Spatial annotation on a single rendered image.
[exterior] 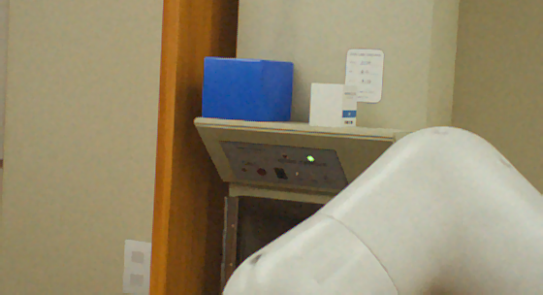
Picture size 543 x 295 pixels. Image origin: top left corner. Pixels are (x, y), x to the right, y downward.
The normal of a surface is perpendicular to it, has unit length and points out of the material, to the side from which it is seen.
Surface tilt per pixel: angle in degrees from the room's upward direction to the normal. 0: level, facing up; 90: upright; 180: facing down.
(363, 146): 135
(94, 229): 90
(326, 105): 90
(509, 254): 75
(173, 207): 90
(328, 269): 54
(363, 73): 90
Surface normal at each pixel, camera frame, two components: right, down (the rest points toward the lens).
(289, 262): -0.16, -0.75
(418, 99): -0.47, 0.02
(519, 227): -0.04, -0.51
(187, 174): 0.88, 0.07
